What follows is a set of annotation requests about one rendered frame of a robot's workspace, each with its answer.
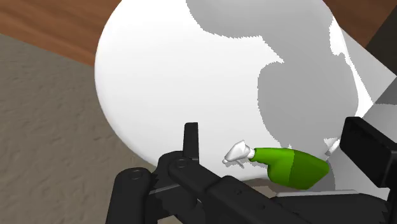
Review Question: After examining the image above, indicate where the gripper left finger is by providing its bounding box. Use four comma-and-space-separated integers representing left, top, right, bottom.
105, 122, 280, 224

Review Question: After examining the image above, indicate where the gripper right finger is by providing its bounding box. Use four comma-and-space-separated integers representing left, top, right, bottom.
339, 116, 397, 224

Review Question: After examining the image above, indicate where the green spray bottle white nozzle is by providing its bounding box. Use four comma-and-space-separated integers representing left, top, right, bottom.
221, 139, 330, 191

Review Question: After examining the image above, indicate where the white toilet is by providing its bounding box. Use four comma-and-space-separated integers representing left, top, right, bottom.
94, 0, 397, 200

